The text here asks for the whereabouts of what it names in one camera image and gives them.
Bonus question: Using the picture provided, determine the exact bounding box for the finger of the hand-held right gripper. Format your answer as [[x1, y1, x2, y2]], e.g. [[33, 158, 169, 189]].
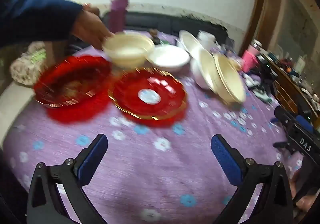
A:
[[274, 106, 313, 134], [273, 140, 290, 151]]

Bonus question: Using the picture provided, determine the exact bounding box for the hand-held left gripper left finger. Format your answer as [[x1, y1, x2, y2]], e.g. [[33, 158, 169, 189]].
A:
[[26, 134, 108, 224]]

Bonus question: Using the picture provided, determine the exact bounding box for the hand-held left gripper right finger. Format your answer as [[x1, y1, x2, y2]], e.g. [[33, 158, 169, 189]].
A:
[[211, 134, 293, 224]]

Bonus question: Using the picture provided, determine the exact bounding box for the white foam bowl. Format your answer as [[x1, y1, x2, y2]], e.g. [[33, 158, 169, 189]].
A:
[[146, 45, 190, 73]]

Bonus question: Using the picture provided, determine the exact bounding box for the another person's forearm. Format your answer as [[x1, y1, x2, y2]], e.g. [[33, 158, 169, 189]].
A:
[[0, 0, 84, 47]]

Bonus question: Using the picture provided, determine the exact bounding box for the person's right hand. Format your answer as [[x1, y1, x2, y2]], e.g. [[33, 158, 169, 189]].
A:
[[290, 170, 318, 214]]

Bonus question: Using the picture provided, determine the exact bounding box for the wooden side cabinet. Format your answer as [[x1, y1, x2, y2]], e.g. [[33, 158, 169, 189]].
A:
[[262, 52, 320, 128]]

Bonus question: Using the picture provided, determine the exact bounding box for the black tripod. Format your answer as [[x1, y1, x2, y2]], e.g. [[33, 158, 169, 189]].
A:
[[255, 56, 278, 102]]

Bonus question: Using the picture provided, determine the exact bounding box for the purple floral tablecloth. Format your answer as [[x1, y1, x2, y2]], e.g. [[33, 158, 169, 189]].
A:
[[2, 30, 300, 224]]

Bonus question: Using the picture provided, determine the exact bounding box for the pink container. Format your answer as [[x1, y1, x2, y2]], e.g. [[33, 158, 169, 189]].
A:
[[241, 50, 258, 73]]

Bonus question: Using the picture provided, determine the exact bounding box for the ribbed cream plastic bowl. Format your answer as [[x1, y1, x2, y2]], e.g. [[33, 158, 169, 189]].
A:
[[214, 53, 247, 104]]

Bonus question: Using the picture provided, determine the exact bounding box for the red glass plate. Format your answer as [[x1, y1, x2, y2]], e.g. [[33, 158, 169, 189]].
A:
[[107, 67, 188, 121]]

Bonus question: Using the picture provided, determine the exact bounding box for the red glass bowl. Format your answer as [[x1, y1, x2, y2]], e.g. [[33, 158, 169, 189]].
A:
[[33, 56, 113, 110]]

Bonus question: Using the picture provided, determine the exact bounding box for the white jar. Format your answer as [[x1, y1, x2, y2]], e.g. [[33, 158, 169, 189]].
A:
[[197, 31, 217, 45]]

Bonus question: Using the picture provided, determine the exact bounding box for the floral blanket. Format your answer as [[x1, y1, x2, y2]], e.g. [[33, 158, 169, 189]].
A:
[[10, 42, 48, 86]]

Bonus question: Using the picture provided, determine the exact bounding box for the white tilted bowl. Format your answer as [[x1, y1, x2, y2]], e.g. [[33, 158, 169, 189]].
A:
[[179, 30, 205, 60]]

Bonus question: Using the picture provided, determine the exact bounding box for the purple thermos bottle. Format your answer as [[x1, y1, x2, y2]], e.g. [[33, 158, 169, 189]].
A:
[[108, 0, 129, 33]]

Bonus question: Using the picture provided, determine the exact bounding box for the black leather sofa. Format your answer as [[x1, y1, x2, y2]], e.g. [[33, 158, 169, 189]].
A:
[[100, 11, 228, 40]]

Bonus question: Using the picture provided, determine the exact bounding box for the wooden door frame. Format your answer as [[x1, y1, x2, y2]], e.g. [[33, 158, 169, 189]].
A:
[[239, 0, 280, 57]]

